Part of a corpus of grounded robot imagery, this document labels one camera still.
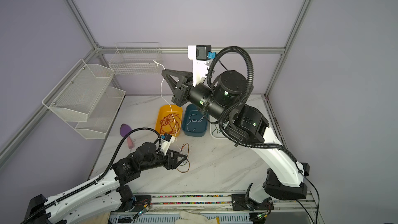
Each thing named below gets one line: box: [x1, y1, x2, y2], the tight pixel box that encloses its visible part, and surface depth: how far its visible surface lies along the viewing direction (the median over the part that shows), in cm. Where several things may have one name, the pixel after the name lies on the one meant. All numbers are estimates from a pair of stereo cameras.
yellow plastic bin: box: [154, 104, 183, 137], surface depth 106 cm
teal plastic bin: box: [181, 103, 209, 138], surface depth 103 cm
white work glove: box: [174, 210, 218, 224], surface depth 71 cm
